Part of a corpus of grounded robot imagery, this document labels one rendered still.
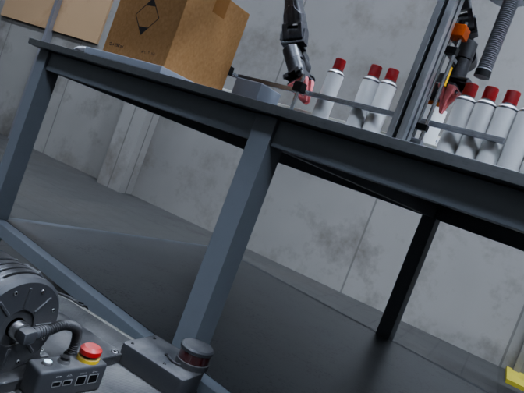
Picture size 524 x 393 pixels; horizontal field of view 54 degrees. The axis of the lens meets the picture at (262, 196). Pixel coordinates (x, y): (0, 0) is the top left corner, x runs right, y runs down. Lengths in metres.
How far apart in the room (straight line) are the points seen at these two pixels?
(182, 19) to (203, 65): 0.15
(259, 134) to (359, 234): 3.02
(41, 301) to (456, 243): 3.38
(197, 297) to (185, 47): 0.70
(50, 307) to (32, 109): 1.08
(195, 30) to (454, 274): 2.92
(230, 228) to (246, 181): 0.11
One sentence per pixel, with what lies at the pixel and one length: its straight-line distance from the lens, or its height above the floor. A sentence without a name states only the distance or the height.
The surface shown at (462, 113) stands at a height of 1.00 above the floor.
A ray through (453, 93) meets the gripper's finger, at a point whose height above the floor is 1.07.
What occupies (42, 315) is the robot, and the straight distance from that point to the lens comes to 0.92.
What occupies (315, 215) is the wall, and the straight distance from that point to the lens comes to 4.21.
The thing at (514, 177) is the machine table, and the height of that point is 0.82.
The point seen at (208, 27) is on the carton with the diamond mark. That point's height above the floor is 1.02.
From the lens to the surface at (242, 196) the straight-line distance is 1.13.
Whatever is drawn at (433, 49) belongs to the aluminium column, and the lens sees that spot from 1.32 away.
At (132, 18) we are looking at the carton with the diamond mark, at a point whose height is 0.97.
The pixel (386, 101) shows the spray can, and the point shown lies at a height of 0.99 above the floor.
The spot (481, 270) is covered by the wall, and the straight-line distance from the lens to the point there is 3.96.
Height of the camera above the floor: 0.70
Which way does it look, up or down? 3 degrees down
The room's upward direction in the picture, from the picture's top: 21 degrees clockwise
